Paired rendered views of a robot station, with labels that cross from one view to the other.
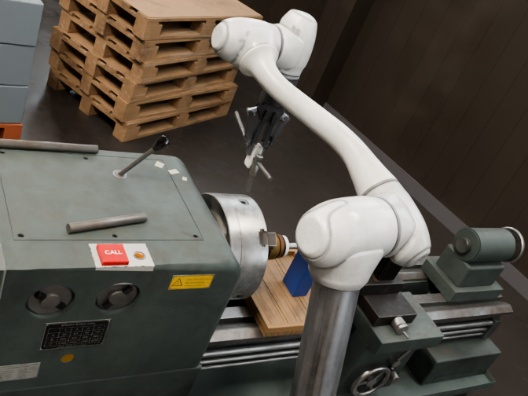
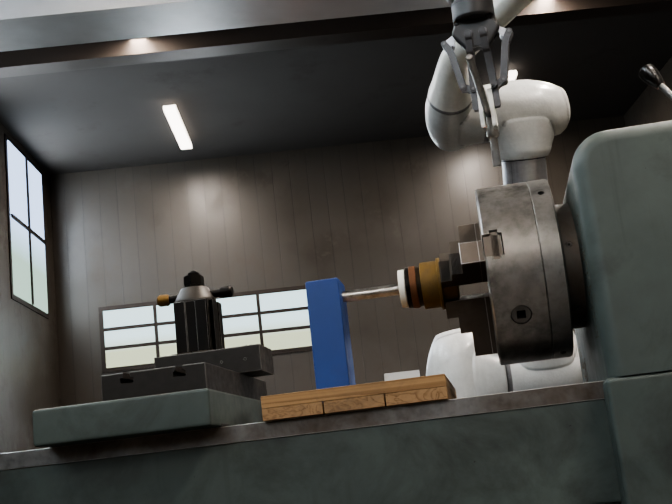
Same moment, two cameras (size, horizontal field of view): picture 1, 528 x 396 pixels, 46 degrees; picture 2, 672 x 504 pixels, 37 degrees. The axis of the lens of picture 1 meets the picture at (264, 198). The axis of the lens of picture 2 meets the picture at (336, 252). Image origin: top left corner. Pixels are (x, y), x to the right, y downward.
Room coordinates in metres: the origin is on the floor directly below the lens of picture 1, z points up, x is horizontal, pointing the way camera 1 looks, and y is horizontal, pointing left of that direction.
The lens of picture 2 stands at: (2.96, 1.12, 0.77)
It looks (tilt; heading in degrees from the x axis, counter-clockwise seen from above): 12 degrees up; 227
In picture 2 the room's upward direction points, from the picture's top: 6 degrees counter-clockwise
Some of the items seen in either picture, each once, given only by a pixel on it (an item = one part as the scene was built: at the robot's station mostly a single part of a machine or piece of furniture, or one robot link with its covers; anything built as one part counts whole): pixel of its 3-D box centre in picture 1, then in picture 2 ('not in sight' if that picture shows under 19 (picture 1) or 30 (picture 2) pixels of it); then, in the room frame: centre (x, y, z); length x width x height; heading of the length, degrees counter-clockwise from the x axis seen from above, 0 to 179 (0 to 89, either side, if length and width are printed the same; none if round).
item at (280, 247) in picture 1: (267, 246); (432, 284); (1.62, -0.07, 1.08); 0.09 x 0.09 x 0.09; 39
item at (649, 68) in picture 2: (161, 144); (651, 77); (1.40, 0.30, 1.38); 0.04 x 0.03 x 0.05; 129
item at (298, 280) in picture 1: (306, 264); (331, 344); (1.74, -0.22, 1.00); 0.08 x 0.06 x 0.23; 39
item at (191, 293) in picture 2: not in sight; (195, 296); (1.85, -0.48, 1.14); 0.08 x 0.08 x 0.03
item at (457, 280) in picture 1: (476, 258); not in sight; (2.28, -0.89, 1.01); 0.30 x 0.20 x 0.29; 129
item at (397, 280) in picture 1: (372, 279); (214, 366); (1.83, -0.46, 1.00); 0.20 x 0.10 x 0.05; 129
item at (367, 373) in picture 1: (376, 362); not in sight; (1.75, -0.61, 0.73); 0.27 x 0.12 x 0.27; 129
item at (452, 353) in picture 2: not in sight; (463, 375); (1.11, -0.46, 0.97); 0.18 x 0.16 x 0.22; 137
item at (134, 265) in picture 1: (119, 263); not in sight; (1.09, 0.24, 1.23); 0.13 x 0.08 x 0.06; 129
